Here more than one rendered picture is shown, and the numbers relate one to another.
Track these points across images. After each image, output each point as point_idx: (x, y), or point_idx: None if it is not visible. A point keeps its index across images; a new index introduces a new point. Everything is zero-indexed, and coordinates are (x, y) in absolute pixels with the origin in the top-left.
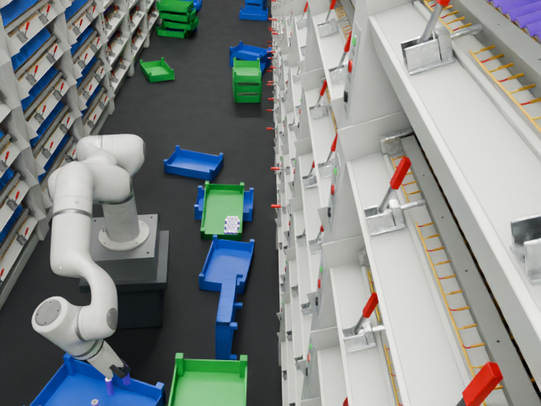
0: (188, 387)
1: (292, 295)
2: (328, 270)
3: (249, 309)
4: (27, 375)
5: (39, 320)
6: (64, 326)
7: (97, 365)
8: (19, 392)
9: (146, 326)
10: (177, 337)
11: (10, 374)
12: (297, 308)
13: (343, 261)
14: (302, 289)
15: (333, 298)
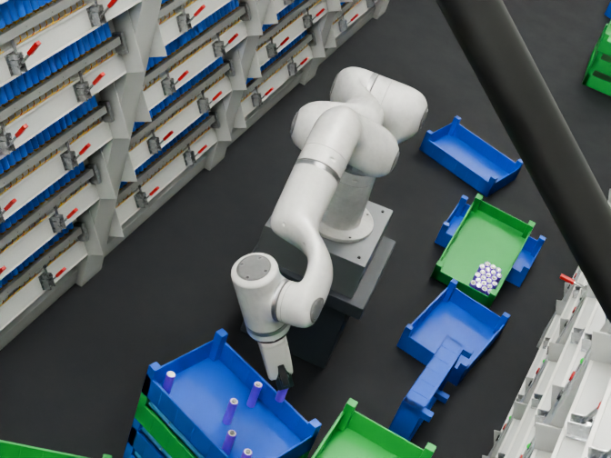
0: (345, 447)
1: (531, 404)
2: (587, 362)
3: (455, 411)
4: (130, 341)
5: (241, 271)
6: (265, 292)
7: (268, 354)
8: (114, 356)
9: (304, 358)
10: (338, 393)
11: (110, 327)
12: (530, 423)
13: (607, 359)
14: (548, 394)
15: (578, 388)
